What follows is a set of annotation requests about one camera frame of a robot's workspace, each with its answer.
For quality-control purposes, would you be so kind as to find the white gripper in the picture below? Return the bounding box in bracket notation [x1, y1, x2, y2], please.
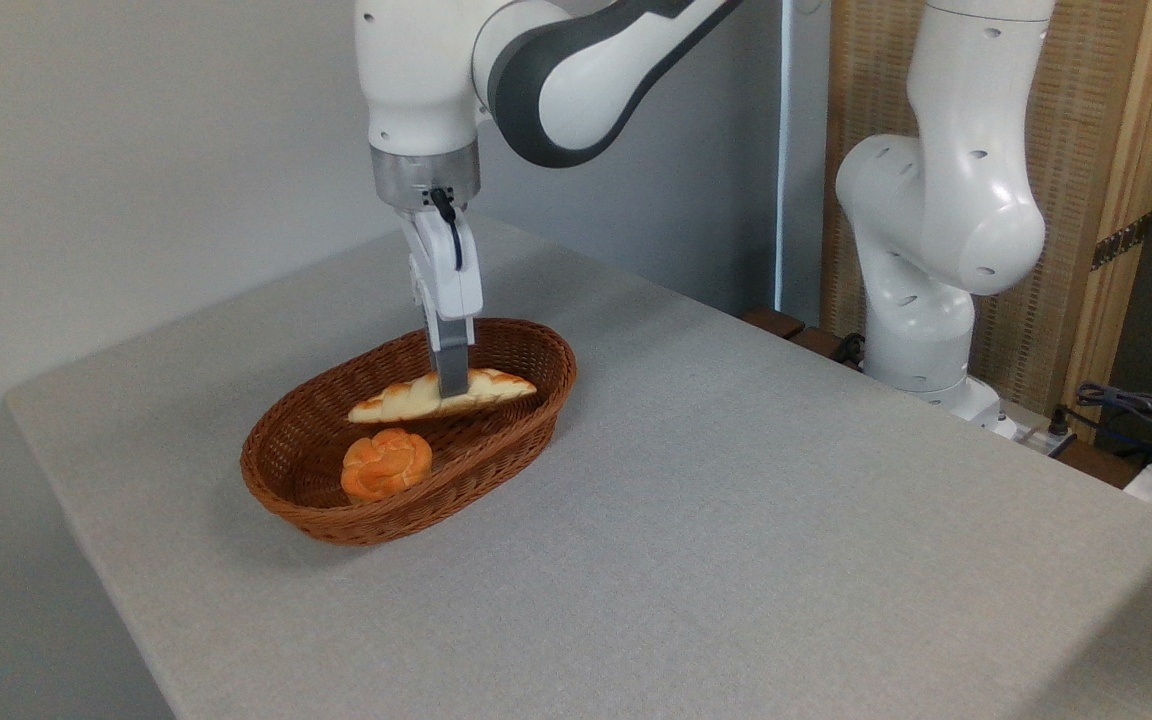
[398, 205, 485, 399]

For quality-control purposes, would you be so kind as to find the long braided bread loaf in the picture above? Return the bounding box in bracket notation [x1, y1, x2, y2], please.
[348, 368, 539, 425]

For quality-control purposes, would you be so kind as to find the round orange bread roll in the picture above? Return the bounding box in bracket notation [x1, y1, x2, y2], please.
[340, 428, 434, 504]

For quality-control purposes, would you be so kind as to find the brown oval wicker basket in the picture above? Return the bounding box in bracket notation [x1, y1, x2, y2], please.
[240, 318, 578, 547]

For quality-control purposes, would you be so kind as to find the metal screen hinge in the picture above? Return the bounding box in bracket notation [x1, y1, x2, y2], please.
[1091, 212, 1152, 272]

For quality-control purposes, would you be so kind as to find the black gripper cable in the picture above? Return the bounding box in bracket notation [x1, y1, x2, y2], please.
[428, 187, 465, 273]

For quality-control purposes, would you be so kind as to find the white vertical wall trim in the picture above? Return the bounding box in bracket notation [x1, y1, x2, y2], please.
[774, 0, 832, 323]

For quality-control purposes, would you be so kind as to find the black cable bundle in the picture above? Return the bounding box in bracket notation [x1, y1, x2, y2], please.
[1061, 382, 1152, 473]

